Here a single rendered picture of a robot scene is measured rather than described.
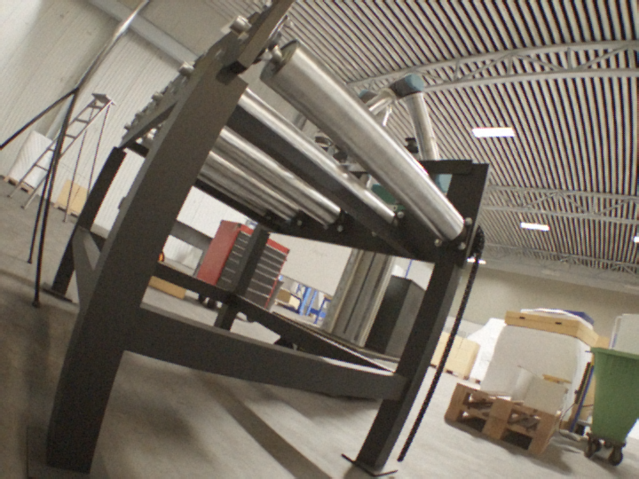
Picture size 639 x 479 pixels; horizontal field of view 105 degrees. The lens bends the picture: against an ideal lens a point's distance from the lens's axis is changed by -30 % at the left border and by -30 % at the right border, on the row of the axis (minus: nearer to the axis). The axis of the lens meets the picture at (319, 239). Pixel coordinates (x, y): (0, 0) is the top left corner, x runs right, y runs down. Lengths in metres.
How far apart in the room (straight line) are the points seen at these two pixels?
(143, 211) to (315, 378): 0.52
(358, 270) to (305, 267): 3.96
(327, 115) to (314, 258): 5.69
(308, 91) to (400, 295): 1.80
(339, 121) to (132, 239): 0.47
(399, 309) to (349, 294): 0.36
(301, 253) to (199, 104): 5.80
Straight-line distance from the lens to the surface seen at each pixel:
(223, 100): 0.59
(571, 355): 4.26
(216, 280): 3.59
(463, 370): 9.46
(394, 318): 2.29
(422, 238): 1.31
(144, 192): 0.53
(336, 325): 2.37
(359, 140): 0.78
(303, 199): 1.41
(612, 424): 3.21
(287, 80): 0.68
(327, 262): 6.43
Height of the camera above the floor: 0.45
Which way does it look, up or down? 11 degrees up
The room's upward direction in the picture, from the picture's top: 22 degrees clockwise
